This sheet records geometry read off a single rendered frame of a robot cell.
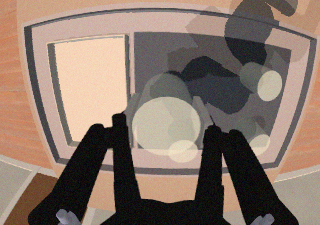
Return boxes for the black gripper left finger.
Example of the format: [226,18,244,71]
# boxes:
[28,93,148,225]

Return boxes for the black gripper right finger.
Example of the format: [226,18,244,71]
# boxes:
[193,96,299,225]

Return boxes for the grey cylinder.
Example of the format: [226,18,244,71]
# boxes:
[235,117,270,156]
[132,73,201,156]
[240,62,282,101]
[169,141,198,163]

